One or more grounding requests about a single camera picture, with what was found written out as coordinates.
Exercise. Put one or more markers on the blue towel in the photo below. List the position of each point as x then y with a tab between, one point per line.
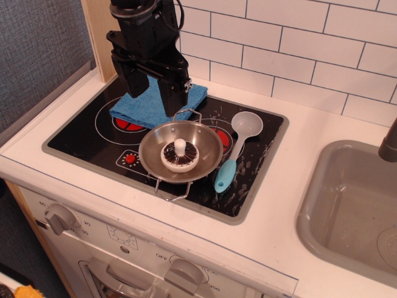
147	109

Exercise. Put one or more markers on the black toy stovetop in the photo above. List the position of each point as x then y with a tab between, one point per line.
94	140

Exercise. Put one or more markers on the grey oven knob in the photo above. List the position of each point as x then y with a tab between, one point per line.
59	218
185	276

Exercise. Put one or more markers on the white ladle with teal handle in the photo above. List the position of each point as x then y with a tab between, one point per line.
246	124

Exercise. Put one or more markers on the grey sink basin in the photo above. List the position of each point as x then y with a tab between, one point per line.
348	215

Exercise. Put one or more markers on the oven door with handle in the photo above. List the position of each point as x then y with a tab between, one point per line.
120	279

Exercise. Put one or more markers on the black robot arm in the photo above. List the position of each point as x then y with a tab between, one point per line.
145	46

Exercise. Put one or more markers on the grey faucet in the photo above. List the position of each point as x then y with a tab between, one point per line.
388	148

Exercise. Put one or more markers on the grey left oven knob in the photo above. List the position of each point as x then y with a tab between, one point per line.
59	218

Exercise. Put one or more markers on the grey right oven knob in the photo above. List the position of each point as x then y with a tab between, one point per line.
185	276

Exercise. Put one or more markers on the white round toy piece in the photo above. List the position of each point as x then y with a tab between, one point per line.
180	156

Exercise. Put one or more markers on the wooden side panel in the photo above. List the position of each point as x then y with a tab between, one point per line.
99	22

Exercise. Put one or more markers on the silver metal pan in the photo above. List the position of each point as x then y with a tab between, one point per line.
203	137

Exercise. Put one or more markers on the red stove button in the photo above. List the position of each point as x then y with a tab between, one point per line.
130	159

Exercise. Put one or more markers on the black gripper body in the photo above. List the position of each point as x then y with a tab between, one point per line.
147	37

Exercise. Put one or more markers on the yellow object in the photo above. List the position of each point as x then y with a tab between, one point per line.
27	292

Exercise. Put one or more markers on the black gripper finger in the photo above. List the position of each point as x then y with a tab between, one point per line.
134	81
174	94

